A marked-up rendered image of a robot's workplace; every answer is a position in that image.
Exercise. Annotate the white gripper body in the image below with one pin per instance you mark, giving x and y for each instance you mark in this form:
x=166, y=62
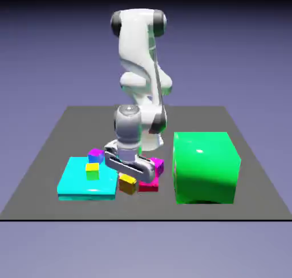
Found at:
x=130, y=168

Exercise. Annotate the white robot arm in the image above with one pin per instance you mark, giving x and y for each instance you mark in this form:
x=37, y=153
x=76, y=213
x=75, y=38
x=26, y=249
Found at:
x=136, y=54

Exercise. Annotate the small yellow orange cube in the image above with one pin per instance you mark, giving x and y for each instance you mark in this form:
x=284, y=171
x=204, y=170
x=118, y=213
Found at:
x=127, y=184

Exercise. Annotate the small magenta purple cube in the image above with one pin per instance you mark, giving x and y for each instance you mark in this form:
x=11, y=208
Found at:
x=159, y=165

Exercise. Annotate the small magenta blue cube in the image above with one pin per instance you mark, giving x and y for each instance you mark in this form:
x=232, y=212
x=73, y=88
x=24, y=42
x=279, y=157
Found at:
x=95, y=155

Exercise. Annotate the small yellow green cube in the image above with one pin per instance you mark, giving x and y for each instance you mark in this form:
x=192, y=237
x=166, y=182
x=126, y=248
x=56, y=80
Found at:
x=92, y=171

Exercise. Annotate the large cyan box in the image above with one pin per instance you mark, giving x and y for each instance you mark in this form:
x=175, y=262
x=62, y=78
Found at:
x=77, y=179

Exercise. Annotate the large green box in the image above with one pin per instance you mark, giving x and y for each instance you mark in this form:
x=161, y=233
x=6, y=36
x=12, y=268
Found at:
x=205, y=168

